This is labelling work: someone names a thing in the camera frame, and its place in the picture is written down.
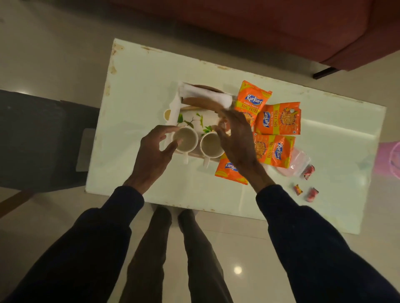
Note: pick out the person's right hand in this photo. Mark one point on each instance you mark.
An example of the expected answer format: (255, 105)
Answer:
(240, 140)

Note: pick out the person's left hand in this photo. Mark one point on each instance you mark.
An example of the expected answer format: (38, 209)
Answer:
(150, 156)

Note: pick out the person's right thumb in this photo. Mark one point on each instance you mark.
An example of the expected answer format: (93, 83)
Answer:
(220, 132)

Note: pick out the person's left thumb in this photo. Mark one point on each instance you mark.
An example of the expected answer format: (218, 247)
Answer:
(172, 147)

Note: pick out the person's right forearm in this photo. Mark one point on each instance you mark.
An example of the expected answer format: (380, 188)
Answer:
(312, 249)

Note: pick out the person's left forearm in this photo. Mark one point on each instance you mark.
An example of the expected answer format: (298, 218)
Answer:
(84, 249)

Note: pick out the white cup of tea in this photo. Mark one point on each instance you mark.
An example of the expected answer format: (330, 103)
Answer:
(211, 145)
(186, 139)

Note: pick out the leaf print serving tray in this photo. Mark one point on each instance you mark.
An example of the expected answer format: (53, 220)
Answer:
(195, 120)

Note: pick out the brown wooden bowl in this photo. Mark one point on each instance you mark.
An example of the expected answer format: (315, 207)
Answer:
(200, 102)

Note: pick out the orange snack packet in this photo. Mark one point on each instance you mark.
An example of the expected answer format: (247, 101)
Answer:
(253, 100)
(228, 171)
(275, 151)
(279, 118)

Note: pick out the white cloth napkin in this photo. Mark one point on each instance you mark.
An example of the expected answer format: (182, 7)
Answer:
(203, 93)

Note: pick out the clear plastic bag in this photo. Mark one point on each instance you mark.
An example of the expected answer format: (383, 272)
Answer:
(296, 162)

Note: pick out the orange wrapped candy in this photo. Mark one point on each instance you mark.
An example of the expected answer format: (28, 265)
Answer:
(297, 189)

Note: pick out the red wrapped candy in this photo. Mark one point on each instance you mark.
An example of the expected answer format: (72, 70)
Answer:
(312, 195)
(308, 172)

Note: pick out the person's left leg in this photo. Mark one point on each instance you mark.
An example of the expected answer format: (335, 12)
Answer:
(147, 262)

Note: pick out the person's leg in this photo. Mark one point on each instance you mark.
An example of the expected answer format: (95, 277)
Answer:
(203, 265)
(147, 262)

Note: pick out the red sofa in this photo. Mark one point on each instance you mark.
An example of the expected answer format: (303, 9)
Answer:
(281, 28)

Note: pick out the person's right leg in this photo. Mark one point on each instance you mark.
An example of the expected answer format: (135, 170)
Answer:
(203, 265)

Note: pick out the dark grey chair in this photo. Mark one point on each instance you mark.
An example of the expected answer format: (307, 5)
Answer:
(37, 140)

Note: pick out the pink plastic container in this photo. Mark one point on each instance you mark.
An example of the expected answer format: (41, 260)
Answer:
(389, 160)

